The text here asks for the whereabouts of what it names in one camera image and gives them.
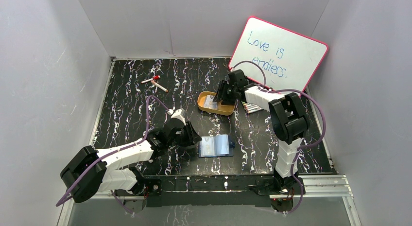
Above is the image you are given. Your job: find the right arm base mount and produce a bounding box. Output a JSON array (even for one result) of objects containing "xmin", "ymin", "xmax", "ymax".
[{"xmin": 249, "ymin": 175, "xmax": 306, "ymax": 214}]

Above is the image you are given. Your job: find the pack of coloured markers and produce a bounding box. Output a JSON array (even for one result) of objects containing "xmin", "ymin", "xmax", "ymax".
[{"xmin": 242, "ymin": 102, "xmax": 263, "ymax": 114}]

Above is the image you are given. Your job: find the orange oval tray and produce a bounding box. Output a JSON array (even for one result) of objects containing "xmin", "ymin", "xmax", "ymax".
[{"xmin": 197, "ymin": 91, "xmax": 235, "ymax": 116}]

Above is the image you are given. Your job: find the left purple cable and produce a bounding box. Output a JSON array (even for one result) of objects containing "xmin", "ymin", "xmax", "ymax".
[{"xmin": 55, "ymin": 95, "xmax": 171, "ymax": 215}]

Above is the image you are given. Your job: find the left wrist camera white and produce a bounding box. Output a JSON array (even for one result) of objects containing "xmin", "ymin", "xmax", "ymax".
[{"xmin": 167, "ymin": 108, "xmax": 186, "ymax": 125}]

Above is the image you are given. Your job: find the white marker red tip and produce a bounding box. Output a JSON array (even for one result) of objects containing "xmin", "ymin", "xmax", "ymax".
[{"xmin": 151, "ymin": 80, "xmax": 169, "ymax": 92}]

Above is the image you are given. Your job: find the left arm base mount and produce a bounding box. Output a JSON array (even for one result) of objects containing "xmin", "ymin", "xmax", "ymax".
[{"xmin": 110, "ymin": 179, "xmax": 161, "ymax": 216}]

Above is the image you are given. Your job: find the red capped marker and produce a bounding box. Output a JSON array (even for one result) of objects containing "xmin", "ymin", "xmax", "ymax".
[{"xmin": 141, "ymin": 75, "xmax": 160, "ymax": 84}]

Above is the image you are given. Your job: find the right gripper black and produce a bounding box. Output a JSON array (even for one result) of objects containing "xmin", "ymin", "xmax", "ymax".
[{"xmin": 212, "ymin": 80, "xmax": 237, "ymax": 106}]

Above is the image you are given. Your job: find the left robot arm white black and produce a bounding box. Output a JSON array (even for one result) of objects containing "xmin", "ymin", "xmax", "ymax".
[{"xmin": 57, "ymin": 118, "xmax": 202, "ymax": 205}]

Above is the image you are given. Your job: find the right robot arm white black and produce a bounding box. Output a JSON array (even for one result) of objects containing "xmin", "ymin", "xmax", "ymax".
[{"xmin": 214, "ymin": 70, "xmax": 310, "ymax": 194}]

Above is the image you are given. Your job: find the blue leather card holder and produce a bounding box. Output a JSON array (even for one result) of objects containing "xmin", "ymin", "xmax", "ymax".
[{"xmin": 198, "ymin": 135, "xmax": 235, "ymax": 158}]

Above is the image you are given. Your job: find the silver credit card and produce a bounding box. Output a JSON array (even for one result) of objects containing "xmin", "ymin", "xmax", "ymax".
[
  {"xmin": 203, "ymin": 94, "xmax": 218, "ymax": 110},
  {"xmin": 199, "ymin": 137, "xmax": 215, "ymax": 157}
]

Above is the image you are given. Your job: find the pink framed whiteboard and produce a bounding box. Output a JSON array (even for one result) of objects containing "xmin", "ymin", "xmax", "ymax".
[{"xmin": 229, "ymin": 17, "xmax": 329, "ymax": 90}]

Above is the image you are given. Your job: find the aluminium frame rail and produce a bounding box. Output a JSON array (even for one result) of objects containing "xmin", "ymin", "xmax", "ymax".
[{"xmin": 58, "ymin": 176, "xmax": 361, "ymax": 226}]

